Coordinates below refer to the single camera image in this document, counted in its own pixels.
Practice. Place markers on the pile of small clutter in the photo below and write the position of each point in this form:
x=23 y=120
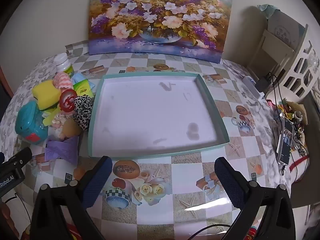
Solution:
x=292 y=107

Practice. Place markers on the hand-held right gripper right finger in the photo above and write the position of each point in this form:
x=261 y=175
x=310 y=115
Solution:
x=230 y=182

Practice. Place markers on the pink white striped cloth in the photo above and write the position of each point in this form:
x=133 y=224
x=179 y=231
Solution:
x=62 y=80

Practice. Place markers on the white bottle green label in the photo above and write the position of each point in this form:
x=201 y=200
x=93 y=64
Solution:
x=63 y=65

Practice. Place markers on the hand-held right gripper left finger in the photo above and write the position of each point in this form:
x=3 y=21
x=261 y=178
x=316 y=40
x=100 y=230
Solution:
x=97 y=180

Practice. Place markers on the grey printed board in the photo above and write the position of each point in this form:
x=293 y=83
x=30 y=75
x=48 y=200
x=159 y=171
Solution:
x=287 y=27

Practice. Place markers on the teal cloth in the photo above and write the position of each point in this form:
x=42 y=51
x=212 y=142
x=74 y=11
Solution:
x=266 y=10

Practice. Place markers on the flower bouquet painting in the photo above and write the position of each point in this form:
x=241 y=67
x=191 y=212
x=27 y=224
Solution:
x=160 y=17

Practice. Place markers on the checkered printed tablecloth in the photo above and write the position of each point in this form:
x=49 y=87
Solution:
x=160 y=170

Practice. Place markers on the purple packet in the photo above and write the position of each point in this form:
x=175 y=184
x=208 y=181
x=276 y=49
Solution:
x=61 y=150

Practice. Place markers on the yellow-green cloth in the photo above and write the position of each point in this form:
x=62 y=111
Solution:
x=48 y=121

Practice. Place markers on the black charger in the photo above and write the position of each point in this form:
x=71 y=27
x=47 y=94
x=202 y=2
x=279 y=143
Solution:
x=262 y=83

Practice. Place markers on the yellow sponge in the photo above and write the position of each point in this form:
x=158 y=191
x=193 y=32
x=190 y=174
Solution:
x=46 y=93

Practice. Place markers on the leopard print scrunchie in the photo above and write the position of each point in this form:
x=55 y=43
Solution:
x=82 y=112

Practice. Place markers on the teal plastic toy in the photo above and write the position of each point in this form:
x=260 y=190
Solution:
x=27 y=122

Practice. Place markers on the white power strip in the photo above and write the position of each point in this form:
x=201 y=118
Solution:
x=251 y=85

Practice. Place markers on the green tissue pack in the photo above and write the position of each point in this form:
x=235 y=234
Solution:
x=83 y=88

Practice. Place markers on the shallow teal cardboard box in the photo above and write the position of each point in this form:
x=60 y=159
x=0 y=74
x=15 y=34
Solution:
x=155 y=115

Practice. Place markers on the smartphone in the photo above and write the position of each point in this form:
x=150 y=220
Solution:
x=286 y=142

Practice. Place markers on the blue face mask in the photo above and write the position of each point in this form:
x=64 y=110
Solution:
x=78 y=76

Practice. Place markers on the pink floral scrunchie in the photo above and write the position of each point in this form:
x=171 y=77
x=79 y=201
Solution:
x=58 y=120

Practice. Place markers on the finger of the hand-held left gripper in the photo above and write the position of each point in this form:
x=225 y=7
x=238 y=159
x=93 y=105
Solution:
x=21 y=156

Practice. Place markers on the round tan potato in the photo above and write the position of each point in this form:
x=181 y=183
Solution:
x=71 y=128

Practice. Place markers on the white slatted rack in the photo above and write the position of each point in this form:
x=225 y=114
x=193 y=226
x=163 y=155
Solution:
x=297 y=65

